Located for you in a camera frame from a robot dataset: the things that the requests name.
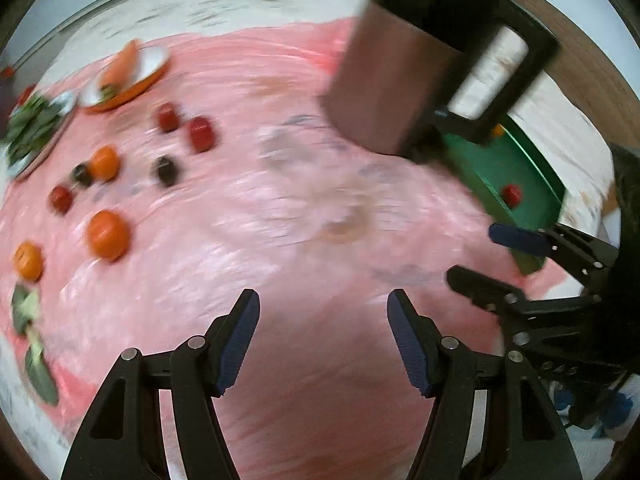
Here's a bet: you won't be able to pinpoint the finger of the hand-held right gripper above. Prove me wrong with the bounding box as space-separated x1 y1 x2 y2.
446 266 601 341
489 222 621 286

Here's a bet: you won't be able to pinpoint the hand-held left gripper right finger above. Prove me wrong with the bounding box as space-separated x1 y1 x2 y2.
387 288 583 480

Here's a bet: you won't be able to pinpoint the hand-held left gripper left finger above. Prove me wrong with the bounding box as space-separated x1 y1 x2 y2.
60 288 262 480

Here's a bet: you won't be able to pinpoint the green tray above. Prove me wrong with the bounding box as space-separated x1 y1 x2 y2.
435 110 568 277

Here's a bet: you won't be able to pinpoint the blue cloth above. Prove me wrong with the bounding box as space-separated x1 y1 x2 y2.
552 385 633 431

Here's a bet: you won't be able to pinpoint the pink plastic sheet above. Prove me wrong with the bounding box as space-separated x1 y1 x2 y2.
0 17 571 461

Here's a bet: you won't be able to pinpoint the green leaf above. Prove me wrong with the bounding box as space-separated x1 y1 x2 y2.
11 284 42 336
25 332 60 407

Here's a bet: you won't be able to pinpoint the brown and black kettle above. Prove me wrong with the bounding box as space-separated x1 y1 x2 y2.
325 0 560 163

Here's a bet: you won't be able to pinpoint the brown wooden board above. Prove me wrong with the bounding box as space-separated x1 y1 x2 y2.
480 0 640 161

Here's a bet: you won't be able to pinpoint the orange rimmed plate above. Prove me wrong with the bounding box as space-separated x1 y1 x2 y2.
80 45 172 113

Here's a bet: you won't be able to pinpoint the white plate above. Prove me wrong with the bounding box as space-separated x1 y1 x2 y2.
2 91 78 178

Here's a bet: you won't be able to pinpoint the orange carrot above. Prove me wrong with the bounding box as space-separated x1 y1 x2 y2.
97 40 140 92

